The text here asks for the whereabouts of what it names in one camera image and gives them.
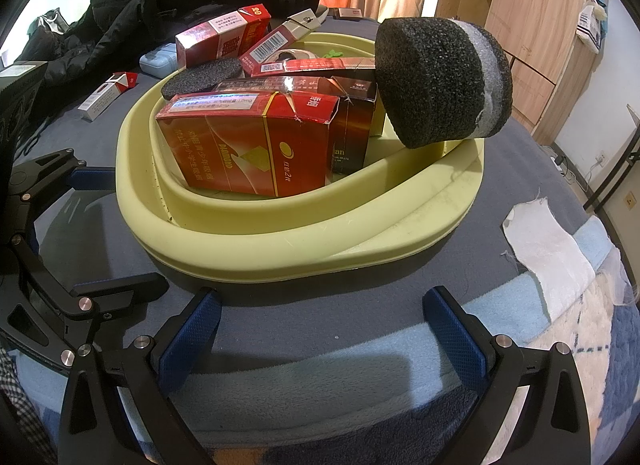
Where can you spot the grey bed sheet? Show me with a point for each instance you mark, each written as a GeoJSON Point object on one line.
{"type": "Point", "coordinates": [510, 165]}

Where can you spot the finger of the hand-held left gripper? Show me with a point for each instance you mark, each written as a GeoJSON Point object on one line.
{"type": "Point", "coordinates": [92, 179]}
{"type": "Point", "coordinates": [120, 292]}

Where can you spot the red box barcode label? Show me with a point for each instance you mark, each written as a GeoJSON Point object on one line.
{"type": "Point", "coordinates": [267, 47]}

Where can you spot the red carton white side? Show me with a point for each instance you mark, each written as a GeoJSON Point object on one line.
{"type": "Point", "coordinates": [220, 37]}

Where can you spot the white cloth piece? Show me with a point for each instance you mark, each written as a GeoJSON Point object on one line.
{"type": "Point", "coordinates": [550, 255]}

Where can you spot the grey bag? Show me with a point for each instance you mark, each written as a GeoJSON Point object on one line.
{"type": "Point", "coordinates": [45, 27]}

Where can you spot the black jacket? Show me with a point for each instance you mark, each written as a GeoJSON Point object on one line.
{"type": "Point", "coordinates": [150, 0]}

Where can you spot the red box silver label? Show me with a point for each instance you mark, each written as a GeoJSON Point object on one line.
{"type": "Point", "coordinates": [240, 150]}

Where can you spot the lilac plush radish green leaves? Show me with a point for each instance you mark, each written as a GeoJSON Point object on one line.
{"type": "Point", "coordinates": [332, 51]}

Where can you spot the black foam cylinder white band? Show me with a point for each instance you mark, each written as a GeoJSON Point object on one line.
{"type": "Point", "coordinates": [430, 80]}
{"type": "Point", "coordinates": [205, 76]}

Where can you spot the checkered cloth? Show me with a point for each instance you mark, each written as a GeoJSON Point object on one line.
{"type": "Point", "coordinates": [20, 405]}

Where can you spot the pale yellow plastic basin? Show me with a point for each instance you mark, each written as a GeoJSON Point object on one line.
{"type": "Point", "coordinates": [250, 245]}

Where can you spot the blue white plaid blanket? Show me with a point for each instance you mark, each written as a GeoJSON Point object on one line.
{"type": "Point", "coordinates": [325, 380]}

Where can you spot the small white red pack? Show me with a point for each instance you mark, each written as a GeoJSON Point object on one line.
{"type": "Point", "coordinates": [349, 13]}

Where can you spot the white red cigarette pack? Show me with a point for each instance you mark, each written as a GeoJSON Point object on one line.
{"type": "Point", "coordinates": [107, 92]}

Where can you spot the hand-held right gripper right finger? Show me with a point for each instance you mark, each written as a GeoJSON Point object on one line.
{"type": "Point", "coordinates": [455, 335]}

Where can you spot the red carton gold lid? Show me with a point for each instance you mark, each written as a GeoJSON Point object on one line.
{"type": "Point", "coordinates": [320, 65]}

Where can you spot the black folding table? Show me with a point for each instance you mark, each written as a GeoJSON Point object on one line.
{"type": "Point", "coordinates": [610, 170]}

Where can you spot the wooden wardrobe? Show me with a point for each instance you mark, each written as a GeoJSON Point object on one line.
{"type": "Point", "coordinates": [530, 30]}

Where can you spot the dark brown box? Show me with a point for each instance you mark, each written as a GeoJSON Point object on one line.
{"type": "Point", "coordinates": [352, 125]}

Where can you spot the white power strip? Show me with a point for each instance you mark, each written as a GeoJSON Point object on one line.
{"type": "Point", "coordinates": [560, 165]}

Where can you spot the light blue case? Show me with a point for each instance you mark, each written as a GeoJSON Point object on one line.
{"type": "Point", "coordinates": [157, 59]}

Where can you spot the white plastic bag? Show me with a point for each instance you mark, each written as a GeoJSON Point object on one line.
{"type": "Point", "coordinates": [590, 20]}

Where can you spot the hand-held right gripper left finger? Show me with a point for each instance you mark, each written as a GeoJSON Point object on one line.
{"type": "Point", "coordinates": [190, 340]}

